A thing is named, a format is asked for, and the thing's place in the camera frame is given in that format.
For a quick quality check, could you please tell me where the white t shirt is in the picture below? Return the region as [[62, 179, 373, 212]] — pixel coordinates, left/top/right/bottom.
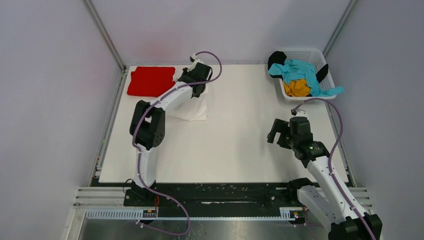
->
[[170, 85, 209, 121]]

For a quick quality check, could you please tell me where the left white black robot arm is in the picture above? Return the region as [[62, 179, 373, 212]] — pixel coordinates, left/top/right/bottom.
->
[[129, 62, 213, 206]]

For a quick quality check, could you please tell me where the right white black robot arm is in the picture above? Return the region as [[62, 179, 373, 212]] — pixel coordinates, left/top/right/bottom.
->
[[267, 116, 383, 240]]

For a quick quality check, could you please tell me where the yellow t shirt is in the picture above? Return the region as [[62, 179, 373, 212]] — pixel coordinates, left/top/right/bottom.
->
[[282, 78, 312, 97]]

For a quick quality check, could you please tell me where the folded red t shirt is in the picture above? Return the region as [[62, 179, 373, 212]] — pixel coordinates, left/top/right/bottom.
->
[[127, 66, 176, 98]]

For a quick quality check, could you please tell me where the light blue t shirt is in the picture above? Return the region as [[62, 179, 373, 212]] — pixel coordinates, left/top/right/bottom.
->
[[268, 59, 345, 97]]

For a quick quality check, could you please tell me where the black t shirt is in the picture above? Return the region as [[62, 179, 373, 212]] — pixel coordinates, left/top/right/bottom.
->
[[267, 51, 329, 89]]

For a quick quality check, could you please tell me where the white plastic laundry basket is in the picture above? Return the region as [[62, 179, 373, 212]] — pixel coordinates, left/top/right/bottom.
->
[[276, 48, 337, 104]]

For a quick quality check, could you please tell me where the right small circuit board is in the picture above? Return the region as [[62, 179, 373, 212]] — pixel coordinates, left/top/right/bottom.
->
[[290, 210, 305, 220]]

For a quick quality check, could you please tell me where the small circuit board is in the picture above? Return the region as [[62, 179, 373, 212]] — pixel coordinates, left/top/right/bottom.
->
[[142, 208, 158, 219], [290, 210, 305, 220]]

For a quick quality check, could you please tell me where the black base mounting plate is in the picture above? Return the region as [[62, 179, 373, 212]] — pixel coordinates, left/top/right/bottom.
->
[[124, 182, 321, 219]]

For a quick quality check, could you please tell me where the left small circuit board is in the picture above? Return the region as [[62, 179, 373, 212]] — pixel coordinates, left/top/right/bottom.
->
[[142, 208, 158, 219]]

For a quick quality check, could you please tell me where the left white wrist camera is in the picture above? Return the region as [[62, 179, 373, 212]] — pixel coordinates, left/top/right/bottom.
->
[[189, 54, 204, 66]]

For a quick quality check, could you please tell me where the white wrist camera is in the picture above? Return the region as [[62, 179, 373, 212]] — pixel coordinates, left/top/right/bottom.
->
[[189, 54, 204, 66], [290, 108, 308, 118]]

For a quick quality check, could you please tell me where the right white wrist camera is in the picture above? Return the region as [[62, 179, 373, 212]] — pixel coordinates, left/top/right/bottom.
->
[[290, 108, 308, 118]]

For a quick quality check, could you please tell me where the white slotted cable duct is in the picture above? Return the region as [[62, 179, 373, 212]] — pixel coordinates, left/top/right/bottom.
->
[[85, 207, 300, 221]]

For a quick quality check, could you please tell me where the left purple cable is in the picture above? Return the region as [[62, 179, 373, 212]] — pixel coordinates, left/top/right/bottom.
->
[[131, 50, 223, 237]]

